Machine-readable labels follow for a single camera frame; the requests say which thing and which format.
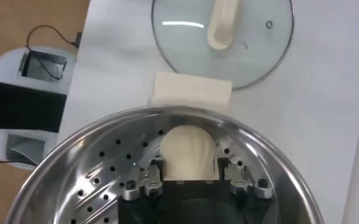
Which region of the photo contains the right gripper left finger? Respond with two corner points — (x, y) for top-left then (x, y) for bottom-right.
(121, 158), (167, 201)

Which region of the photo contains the stainless steel steamer basket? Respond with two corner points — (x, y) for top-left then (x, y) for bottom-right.
(4, 70), (325, 224)

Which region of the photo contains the white steamed baozi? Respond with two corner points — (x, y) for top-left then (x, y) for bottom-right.
(159, 124), (221, 181)

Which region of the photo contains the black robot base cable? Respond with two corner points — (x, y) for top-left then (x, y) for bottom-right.
(25, 24), (82, 82)

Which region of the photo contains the grey black robot base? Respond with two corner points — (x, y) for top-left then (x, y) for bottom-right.
(0, 45), (78, 171)

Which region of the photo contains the glass lid cream handle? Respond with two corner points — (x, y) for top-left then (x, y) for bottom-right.
(151, 0), (296, 89)

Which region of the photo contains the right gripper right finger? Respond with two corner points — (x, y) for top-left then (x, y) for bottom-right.
(213, 156), (274, 200)

